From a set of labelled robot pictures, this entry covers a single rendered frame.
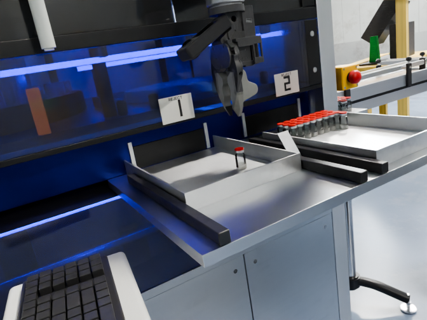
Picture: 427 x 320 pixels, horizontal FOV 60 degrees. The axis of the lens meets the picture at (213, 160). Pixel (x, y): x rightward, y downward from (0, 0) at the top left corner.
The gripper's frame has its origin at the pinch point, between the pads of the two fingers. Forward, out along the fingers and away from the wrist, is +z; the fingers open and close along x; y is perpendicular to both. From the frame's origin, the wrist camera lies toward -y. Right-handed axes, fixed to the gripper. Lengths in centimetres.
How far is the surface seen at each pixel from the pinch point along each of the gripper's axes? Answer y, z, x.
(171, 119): -7.3, 1.3, 14.9
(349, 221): 67, 61, 30
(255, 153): 7.3, 12.1, 3.7
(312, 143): 15.8, 10.3, -6.1
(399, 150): 22.4, 11.3, -22.3
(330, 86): 45.2, 3.0, 15.2
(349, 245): 66, 72, 30
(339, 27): 689, -24, 575
